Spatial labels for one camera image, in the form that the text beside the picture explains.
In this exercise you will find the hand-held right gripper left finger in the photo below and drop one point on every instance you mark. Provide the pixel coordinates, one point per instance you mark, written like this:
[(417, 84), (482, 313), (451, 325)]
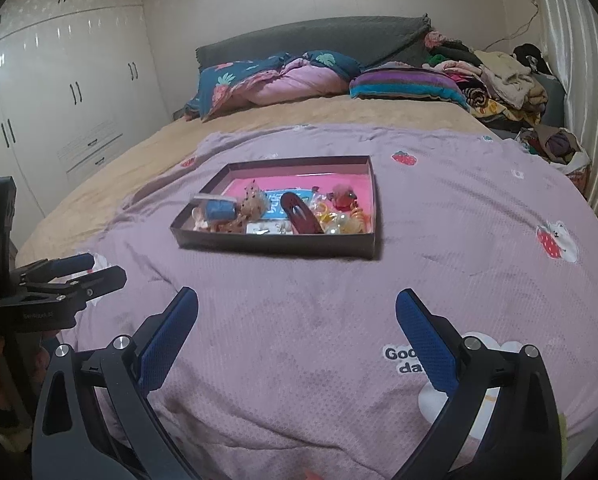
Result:
[(166, 345)]

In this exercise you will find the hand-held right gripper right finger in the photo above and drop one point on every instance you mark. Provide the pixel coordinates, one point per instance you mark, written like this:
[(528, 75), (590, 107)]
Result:
[(426, 342)]

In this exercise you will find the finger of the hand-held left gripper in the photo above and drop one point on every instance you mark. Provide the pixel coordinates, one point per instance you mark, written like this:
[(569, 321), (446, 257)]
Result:
[(101, 280), (71, 263)]

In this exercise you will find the blue fabric hair clip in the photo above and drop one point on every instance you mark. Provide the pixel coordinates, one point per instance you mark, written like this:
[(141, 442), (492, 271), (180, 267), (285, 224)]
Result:
[(220, 209)]

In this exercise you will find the shallow pink cardboard box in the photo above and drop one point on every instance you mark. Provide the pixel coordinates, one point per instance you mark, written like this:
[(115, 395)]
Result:
[(279, 247)]

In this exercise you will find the purple strawberry print blanket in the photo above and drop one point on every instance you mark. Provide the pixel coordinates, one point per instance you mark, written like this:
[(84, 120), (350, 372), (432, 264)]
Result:
[(429, 240)]

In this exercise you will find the small white card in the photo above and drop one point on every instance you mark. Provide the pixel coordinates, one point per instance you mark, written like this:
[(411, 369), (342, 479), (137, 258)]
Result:
[(266, 229)]

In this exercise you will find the white wardrobe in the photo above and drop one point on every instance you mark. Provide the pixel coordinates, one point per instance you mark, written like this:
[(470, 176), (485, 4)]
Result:
[(54, 95)]

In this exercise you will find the red and pink hair accessory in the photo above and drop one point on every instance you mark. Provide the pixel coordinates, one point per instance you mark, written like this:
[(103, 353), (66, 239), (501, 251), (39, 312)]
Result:
[(343, 196)]

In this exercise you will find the dark red hair clip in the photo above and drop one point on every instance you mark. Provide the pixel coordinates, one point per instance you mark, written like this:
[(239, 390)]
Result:
[(301, 212)]

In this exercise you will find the blue printed card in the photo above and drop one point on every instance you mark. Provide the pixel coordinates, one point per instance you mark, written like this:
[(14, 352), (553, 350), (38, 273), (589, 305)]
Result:
[(285, 199)]

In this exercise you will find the beige bed sheet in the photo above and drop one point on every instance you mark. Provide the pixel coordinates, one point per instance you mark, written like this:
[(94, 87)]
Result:
[(259, 115)]

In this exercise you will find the bag of clothes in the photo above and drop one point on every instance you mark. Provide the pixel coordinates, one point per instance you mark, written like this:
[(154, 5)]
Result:
[(554, 150)]

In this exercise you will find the purple striped pillow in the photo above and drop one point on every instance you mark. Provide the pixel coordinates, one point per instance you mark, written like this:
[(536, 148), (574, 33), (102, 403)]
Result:
[(404, 85)]

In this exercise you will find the blue and pink quilt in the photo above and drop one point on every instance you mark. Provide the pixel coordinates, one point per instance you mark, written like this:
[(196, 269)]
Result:
[(284, 80)]

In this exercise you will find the pile of clothes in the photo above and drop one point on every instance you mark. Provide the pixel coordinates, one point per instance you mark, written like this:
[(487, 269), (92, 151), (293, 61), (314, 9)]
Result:
[(504, 80)]

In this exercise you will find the pale curtain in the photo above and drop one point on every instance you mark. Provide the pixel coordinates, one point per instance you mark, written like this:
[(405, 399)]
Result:
[(584, 85)]

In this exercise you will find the grey padded headboard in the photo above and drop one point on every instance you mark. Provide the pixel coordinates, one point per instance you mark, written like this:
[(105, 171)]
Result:
[(329, 35)]

